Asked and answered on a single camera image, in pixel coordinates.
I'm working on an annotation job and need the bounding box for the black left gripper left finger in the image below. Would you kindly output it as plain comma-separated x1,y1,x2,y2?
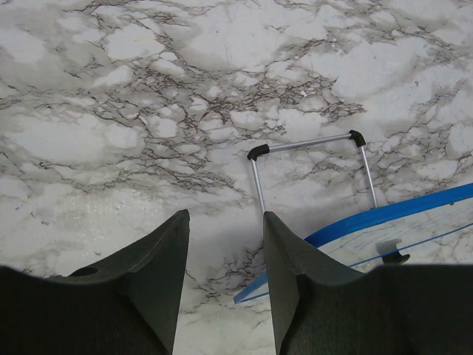
1,210,190,354

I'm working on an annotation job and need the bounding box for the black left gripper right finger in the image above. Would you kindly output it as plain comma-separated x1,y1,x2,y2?
263,212,472,354

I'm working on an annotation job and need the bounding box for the blue framed small whiteboard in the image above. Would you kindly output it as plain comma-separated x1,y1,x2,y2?
234,130,472,304

